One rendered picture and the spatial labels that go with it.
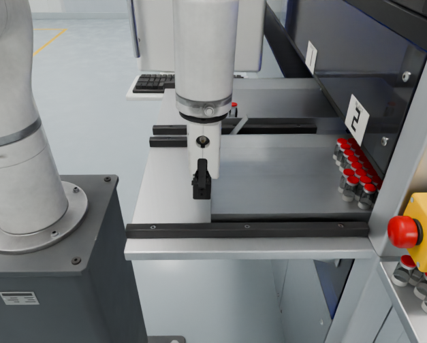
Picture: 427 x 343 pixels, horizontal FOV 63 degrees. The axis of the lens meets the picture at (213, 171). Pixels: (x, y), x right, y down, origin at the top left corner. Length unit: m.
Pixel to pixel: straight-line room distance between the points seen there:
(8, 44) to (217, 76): 0.31
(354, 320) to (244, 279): 0.95
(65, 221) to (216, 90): 0.37
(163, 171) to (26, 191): 0.26
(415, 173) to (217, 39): 0.30
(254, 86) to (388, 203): 0.65
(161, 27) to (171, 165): 0.78
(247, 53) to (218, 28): 0.99
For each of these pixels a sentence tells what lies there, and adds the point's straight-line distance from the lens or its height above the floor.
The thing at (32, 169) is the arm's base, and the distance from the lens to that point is 0.62.
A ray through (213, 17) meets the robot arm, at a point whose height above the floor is 1.21.
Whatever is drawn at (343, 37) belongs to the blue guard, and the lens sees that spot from 0.77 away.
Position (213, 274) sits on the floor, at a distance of 1.65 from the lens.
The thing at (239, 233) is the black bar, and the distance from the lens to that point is 0.59.
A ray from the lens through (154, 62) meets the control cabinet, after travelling 1.47.
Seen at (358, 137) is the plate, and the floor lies 1.00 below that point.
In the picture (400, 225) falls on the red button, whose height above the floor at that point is 1.01.
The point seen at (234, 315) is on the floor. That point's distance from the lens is 1.54.
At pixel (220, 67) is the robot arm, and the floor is 1.15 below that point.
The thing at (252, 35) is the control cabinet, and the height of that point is 0.95.
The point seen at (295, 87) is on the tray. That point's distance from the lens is 1.14.
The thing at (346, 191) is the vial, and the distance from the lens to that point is 0.69.
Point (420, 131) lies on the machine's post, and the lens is 0.51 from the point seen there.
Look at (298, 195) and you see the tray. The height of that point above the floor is 0.88.
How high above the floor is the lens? 1.31
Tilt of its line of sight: 36 degrees down
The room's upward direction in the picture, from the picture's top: straight up
